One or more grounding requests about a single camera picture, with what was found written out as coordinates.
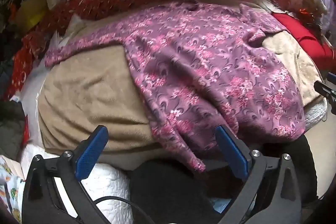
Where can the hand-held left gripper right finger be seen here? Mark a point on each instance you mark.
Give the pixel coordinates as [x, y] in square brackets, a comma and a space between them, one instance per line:
[233, 154]

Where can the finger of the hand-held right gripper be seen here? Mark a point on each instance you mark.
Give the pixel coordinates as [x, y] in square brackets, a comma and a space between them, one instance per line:
[331, 78]
[326, 94]

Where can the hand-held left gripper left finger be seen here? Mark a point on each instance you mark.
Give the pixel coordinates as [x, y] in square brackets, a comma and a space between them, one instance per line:
[90, 154]

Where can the purple floral garment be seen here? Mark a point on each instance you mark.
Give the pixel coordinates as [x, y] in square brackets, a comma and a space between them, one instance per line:
[197, 69]

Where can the white quilted mattress pad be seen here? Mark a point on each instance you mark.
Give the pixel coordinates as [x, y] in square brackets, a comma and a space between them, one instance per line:
[110, 187]

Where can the plain red cloth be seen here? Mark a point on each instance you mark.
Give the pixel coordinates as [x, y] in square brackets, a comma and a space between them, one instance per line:
[302, 35]

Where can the light blue cloth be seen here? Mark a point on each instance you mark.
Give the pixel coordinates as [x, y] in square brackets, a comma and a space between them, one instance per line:
[220, 205]

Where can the beige fleece blanket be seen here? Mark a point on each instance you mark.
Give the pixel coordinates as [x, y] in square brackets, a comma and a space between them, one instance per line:
[92, 98]

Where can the black cloth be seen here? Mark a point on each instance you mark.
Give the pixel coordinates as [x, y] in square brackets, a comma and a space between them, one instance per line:
[170, 187]

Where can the colourful printed cloth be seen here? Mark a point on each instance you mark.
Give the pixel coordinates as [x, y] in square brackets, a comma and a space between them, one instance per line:
[13, 192]

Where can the dark grey quilted cloth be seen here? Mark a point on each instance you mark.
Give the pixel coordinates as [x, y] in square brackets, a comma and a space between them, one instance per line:
[10, 121]

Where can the yellow bag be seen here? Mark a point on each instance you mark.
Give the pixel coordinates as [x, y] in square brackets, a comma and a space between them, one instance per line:
[31, 11]

